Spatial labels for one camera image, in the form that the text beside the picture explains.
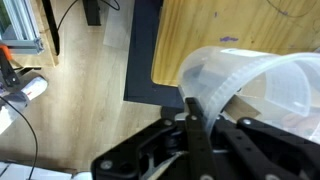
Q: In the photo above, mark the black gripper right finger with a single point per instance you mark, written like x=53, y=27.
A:
x=266, y=156

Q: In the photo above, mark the black rectangular post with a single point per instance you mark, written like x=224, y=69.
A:
x=92, y=11

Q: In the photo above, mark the white flat base plate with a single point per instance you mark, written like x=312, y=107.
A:
x=40, y=173

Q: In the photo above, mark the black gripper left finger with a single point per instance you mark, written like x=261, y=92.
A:
x=140, y=156

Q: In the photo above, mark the clear plastic cup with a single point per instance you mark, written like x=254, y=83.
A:
x=266, y=66

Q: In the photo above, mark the aluminium profile frame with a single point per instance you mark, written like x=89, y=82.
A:
x=20, y=30

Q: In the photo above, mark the dark blue rug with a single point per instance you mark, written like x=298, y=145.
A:
x=143, y=50

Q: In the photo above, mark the clear plastic floor sheet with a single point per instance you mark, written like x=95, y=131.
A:
x=116, y=26

